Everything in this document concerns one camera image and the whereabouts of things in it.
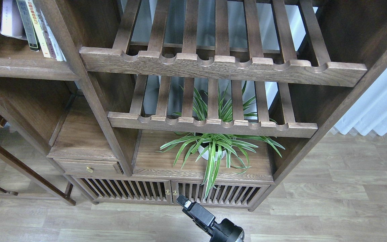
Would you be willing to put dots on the brass drawer knob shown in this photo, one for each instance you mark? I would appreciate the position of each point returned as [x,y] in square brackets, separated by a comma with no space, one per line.
[89,169]

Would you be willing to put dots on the white curtain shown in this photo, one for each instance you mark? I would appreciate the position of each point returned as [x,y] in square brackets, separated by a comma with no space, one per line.
[369,114]

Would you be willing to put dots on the dark wooden bookshelf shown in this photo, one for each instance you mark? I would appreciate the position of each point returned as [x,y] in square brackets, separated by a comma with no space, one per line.
[125,89]

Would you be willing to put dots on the white upright book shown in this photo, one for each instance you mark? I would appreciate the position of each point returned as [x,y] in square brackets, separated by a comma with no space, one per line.
[61,56]
[49,37]

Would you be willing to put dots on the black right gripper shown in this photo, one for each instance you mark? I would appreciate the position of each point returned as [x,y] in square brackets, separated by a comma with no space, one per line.
[201,217]

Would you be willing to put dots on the colourful 300 paperback book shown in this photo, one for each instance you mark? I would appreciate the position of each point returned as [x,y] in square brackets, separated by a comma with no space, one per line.
[43,39]

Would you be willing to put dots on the spider plant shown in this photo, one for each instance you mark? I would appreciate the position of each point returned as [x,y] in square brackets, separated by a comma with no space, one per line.
[215,146]

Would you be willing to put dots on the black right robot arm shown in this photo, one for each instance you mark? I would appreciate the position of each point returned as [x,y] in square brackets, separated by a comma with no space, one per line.
[225,231]

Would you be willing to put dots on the wooden furniture at left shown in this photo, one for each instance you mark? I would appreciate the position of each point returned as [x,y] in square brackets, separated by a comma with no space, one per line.
[26,174]

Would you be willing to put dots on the green and black thick book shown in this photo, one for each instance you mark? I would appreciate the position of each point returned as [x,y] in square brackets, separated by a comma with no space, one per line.
[28,25]

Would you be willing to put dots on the lavender white paperback book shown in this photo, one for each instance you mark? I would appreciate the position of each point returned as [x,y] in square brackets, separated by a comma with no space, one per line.
[11,22]

